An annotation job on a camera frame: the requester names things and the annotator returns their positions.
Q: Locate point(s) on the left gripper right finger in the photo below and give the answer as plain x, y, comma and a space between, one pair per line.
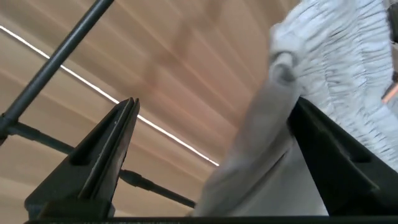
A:
351, 186

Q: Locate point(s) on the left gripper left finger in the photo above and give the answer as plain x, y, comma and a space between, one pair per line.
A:
99, 186

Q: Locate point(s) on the pink clothes hanger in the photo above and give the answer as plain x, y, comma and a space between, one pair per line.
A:
391, 92

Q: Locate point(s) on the pale grey shorts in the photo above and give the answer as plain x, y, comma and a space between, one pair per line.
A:
335, 62

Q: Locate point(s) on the black clothes rack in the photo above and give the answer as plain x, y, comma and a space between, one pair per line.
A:
56, 62

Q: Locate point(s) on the beige curtain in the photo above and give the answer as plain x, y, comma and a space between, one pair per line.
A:
202, 62

